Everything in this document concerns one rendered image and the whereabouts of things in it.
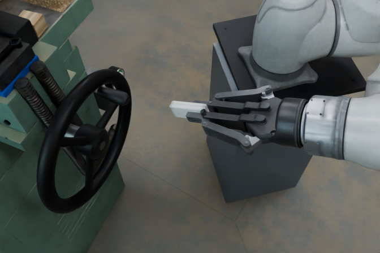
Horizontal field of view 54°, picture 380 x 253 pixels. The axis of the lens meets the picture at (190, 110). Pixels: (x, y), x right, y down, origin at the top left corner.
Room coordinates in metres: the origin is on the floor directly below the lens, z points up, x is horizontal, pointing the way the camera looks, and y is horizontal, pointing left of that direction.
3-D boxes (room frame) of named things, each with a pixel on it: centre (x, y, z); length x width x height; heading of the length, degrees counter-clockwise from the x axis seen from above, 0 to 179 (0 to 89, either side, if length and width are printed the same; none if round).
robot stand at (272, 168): (0.74, -0.25, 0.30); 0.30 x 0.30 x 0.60; 14
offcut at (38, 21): (0.59, 0.32, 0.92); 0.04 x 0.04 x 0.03; 72
